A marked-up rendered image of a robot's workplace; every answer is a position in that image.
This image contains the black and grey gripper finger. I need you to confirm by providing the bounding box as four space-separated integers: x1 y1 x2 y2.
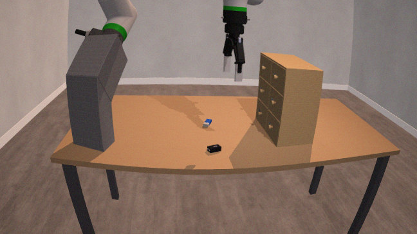
223 33 233 72
230 37 245 82

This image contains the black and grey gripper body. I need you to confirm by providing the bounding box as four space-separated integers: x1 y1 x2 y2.
225 24 244 46

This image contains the brown drawer front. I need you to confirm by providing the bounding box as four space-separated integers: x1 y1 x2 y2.
268 86 283 120
271 62 286 94
258 77 270 107
266 110 280 145
256 98 268 129
260 55 272 83

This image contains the small tan wooden chest of drawers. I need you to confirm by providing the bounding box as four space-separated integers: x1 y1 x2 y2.
257 52 324 147

